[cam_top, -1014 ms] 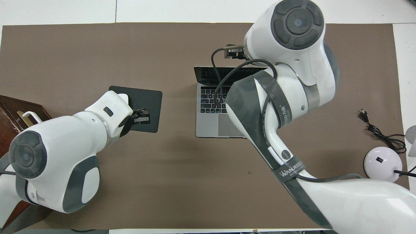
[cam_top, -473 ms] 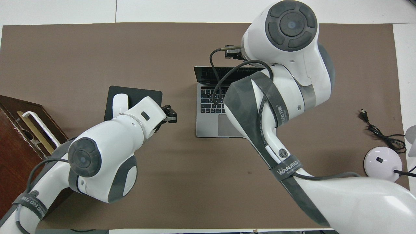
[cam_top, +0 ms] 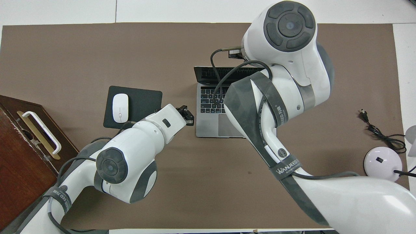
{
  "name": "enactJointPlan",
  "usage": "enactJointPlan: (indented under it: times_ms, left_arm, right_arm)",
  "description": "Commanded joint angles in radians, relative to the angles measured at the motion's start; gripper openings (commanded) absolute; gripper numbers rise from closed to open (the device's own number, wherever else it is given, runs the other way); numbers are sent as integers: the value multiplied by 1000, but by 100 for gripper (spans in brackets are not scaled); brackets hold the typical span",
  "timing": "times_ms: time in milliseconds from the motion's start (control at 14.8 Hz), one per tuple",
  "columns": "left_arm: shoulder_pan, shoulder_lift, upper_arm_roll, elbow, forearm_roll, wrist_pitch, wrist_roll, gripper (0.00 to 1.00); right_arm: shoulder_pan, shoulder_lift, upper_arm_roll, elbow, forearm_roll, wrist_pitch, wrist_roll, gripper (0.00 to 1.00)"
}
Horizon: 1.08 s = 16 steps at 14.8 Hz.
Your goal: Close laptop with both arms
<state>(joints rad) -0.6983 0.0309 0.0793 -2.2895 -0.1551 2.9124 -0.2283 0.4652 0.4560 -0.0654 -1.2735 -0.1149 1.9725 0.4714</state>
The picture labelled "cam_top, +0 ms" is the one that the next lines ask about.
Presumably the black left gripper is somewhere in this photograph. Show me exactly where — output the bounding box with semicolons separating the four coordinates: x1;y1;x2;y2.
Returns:
176;105;195;126

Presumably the grey laptop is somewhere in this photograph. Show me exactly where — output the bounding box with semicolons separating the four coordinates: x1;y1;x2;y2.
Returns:
194;66;273;138

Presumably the black mouse pad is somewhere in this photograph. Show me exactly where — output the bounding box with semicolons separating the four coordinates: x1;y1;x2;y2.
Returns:
103;85;163;133

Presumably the white computer mouse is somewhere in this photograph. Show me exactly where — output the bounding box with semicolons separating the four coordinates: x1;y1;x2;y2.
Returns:
112;93;129;124

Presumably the brown table mat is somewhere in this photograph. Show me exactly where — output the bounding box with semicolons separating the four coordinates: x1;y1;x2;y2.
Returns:
0;22;414;229

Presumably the dark brown wooden box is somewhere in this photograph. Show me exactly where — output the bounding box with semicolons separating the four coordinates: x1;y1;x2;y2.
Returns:
0;95;79;232

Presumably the white desk lamp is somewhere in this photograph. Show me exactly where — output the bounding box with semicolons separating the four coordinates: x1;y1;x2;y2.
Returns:
364;125;416;182

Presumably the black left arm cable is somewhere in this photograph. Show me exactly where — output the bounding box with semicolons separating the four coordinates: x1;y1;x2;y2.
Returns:
47;121;137;234

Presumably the white box handle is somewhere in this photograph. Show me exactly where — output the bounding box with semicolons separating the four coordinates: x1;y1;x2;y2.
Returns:
22;111;62;155

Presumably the brass handle plate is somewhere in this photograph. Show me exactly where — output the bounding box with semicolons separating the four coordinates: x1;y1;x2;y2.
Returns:
17;110;61;160

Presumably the black lamp power cable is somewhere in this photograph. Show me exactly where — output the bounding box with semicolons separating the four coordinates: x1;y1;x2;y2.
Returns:
358;109;407;154

